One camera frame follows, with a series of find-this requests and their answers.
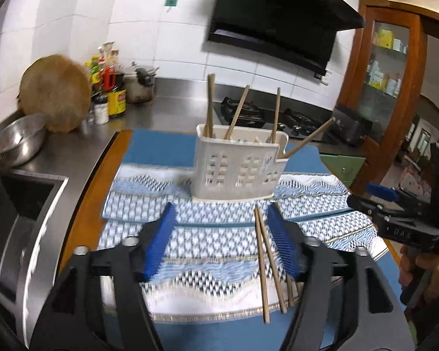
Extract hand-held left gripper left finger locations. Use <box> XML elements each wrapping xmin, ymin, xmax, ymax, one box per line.
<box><xmin>29</xmin><ymin>202</ymin><xmax>177</xmax><ymax>351</ymax></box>

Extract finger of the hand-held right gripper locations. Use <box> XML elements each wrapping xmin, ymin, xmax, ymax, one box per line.
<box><xmin>365</xmin><ymin>183</ymin><xmax>400</xmax><ymax>202</ymax></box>
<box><xmin>346</xmin><ymin>193</ymin><xmax>385</xmax><ymax>224</ymax></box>

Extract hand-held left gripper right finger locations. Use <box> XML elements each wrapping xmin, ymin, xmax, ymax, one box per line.
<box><xmin>266</xmin><ymin>202</ymin><xmax>415</xmax><ymax>351</ymax></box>

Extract white plastic chopstick holder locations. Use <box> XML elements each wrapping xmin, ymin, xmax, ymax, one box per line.
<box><xmin>192</xmin><ymin>124</ymin><xmax>289</xmax><ymax>202</ymax></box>

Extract person's right hand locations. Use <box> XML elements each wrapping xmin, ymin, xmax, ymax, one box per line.
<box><xmin>399</xmin><ymin>244</ymin><xmax>439</xmax><ymax>305</ymax></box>

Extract green cabinet drawers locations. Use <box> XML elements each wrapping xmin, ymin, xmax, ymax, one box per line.
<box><xmin>319</xmin><ymin>153</ymin><xmax>367</xmax><ymax>188</ymax></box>

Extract blue patterned table mat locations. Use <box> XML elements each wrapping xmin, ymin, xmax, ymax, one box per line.
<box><xmin>102</xmin><ymin>129</ymin><xmax>352</xmax><ymax>224</ymax></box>
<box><xmin>96</xmin><ymin>215</ymin><xmax>407</xmax><ymax>351</ymax></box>

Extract black countertop appliance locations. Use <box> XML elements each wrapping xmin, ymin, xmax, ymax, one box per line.
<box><xmin>331</xmin><ymin>103</ymin><xmax>374</xmax><ymax>147</ymax></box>

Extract black gas stove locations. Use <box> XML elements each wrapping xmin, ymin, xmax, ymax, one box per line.
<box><xmin>214</xmin><ymin>97</ymin><xmax>339</xmax><ymax>144</ymax></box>

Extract wooden glass-door cabinet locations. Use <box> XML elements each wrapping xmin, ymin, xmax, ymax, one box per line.
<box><xmin>336</xmin><ymin>4</ymin><xmax>429</xmax><ymax>191</ymax></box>

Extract stainless steel kitchen counter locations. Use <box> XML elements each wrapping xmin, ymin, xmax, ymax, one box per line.
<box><xmin>0</xmin><ymin>77</ymin><xmax>367</xmax><ymax>337</ymax></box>

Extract small white jar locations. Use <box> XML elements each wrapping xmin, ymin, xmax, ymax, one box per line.
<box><xmin>94</xmin><ymin>97</ymin><xmax>110</xmax><ymax>125</ymax></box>

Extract stainless steel sink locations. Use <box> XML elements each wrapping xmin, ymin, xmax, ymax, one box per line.
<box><xmin>0</xmin><ymin>169</ymin><xmax>69</xmax><ymax>300</ymax></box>

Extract dark sauce bottle yellow label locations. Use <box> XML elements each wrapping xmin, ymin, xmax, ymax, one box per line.
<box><xmin>106</xmin><ymin>73</ymin><xmax>127</xmax><ymax>118</ymax></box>

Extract steel pressure cooker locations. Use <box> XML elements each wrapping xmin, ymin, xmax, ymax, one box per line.
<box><xmin>124</xmin><ymin>62</ymin><xmax>160</xmax><ymax>104</ymax></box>

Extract red-label condiment bottle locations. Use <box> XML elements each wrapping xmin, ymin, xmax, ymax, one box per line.
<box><xmin>102</xmin><ymin>66</ymin><xmax>116</xmax><ymax>92</ymax></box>

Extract stainless steel bowl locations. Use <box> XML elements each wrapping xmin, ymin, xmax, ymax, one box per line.
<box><xmin>0</xmin><ymin>113</ymin><xmax>47</xmax><ymax>167</ymax></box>

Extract round wooden cutting board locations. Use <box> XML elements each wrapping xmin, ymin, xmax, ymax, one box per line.
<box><xmin>17</xmin><ymin>54</ymin><xmax>93</xmax><ymax>133</ymax></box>

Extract seasoning packet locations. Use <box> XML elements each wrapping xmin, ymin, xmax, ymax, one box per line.
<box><xmin>97</xmin><ymin>42</ymin><xmax>116</xmax><ymax>63</ymax></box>

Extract black range hood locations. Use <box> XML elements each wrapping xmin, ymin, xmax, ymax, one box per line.
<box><xmin>206</xmin><ymin>0</ymin><xmax>365</xmax><ymax>76</ymax></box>

